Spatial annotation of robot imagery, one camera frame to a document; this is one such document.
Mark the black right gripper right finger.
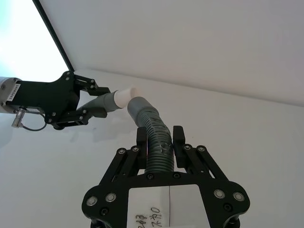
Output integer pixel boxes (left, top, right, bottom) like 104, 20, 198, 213
173, 125, 230, 183

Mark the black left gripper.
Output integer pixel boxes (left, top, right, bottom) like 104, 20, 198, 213
8, 71, 111, 130

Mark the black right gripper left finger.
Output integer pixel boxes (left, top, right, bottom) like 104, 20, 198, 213
100, 127, 149, 185

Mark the grey pipe with white end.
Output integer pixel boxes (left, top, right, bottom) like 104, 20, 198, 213
75, 86, 141, 119

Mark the grey corrugated hose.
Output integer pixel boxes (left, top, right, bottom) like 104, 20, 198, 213
127, 95, 177, 173

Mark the thin dark cable silver plug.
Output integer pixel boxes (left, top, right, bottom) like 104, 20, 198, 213
12, 107, 47, 132

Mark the bright panel with dark frame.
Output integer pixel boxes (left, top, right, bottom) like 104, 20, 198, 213
0, 0, 75, 79

